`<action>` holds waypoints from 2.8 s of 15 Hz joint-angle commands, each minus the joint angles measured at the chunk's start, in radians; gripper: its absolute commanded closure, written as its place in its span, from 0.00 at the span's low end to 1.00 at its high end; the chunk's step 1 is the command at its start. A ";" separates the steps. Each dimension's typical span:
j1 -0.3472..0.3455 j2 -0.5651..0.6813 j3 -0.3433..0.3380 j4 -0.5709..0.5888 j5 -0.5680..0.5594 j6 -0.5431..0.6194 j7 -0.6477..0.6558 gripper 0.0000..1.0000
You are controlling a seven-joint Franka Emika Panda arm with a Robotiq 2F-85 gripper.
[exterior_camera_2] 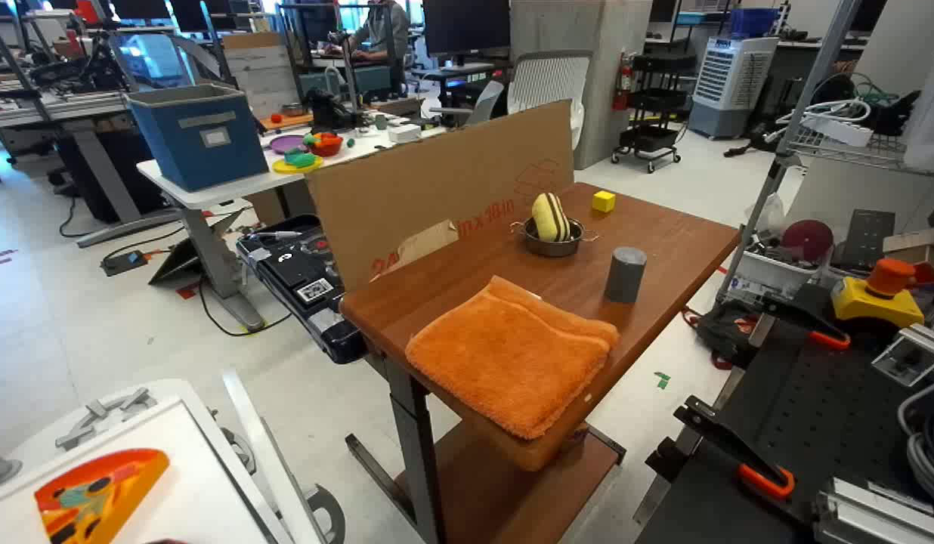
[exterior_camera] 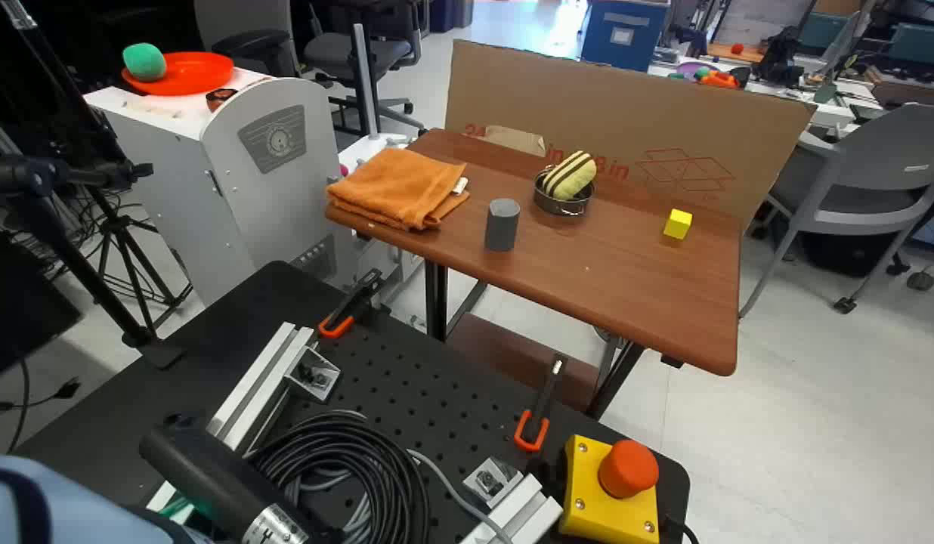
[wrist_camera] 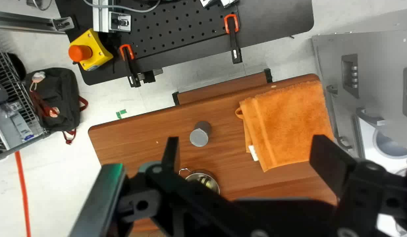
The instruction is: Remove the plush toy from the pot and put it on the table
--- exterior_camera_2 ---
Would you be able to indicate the black computer monitor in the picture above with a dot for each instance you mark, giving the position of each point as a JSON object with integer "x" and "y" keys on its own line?
{"x": 465, "y": 26}

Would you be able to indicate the dark red disc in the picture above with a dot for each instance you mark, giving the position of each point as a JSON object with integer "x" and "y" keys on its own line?
{"x": 808, "y": 239}

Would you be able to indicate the black orange clamp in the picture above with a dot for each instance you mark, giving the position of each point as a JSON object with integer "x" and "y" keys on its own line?
{"x": 758, "y": 472}
{"x": 815, "y": 324}

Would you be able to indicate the black utility cart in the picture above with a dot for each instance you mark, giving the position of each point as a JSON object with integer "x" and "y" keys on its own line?
{"x": 656, "y": 102}

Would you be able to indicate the brown cardboard sheet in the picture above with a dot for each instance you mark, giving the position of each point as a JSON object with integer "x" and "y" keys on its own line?
{"x": 472, "y": 178}

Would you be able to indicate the grey cylinder cup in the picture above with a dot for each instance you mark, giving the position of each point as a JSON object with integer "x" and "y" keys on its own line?
{"x": 624, "y": 275}

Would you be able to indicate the red fire extinguisher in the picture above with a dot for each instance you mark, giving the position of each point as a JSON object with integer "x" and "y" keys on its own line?
{"x": 624, "y": 79}

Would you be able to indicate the black orange clamp lower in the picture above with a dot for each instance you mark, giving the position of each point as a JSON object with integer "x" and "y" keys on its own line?
{"x": 758, "y": 472}

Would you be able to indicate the small metal pot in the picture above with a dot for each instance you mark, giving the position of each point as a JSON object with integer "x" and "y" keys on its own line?
{"x": 524, "y": 230}

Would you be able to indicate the white side table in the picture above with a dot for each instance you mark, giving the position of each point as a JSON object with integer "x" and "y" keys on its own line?
{"x": 213, "y": 253}

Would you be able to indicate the yellow cube block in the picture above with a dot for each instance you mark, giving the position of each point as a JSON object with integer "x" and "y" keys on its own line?
{"x": 604, "y": 201}

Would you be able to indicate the blue storage bin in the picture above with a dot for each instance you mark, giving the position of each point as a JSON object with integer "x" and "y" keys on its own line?
{"x": 202, "y": 138}

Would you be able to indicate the orange patterned plastic piece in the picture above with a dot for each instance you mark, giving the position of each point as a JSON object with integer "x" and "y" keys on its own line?
{"x": 94, "y": 501}

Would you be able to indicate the black orange clamp upper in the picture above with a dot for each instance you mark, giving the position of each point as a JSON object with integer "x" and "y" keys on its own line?
{"x": 815, "y": 324}

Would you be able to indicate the folded orange towel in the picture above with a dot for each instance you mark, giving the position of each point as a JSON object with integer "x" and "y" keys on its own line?
{"x": 513, "y": 355}

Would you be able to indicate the green toy plate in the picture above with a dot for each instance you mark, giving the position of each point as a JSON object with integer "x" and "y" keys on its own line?
{"x": 301, "y": 160}

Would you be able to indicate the red toy bowl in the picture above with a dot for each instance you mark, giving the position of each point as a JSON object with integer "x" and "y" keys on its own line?
{"x": 326, "y": 142}

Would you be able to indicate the white portable air cooler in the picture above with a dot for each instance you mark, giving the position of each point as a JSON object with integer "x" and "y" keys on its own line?
{"x": 731, "y": 85}

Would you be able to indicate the black case on floor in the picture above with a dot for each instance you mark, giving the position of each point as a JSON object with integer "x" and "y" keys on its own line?
{"x": 294, "y": 263}

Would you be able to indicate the yellow emergency stop button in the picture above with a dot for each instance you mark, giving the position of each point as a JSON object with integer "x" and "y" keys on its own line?
{"x": 881, "y": 297}

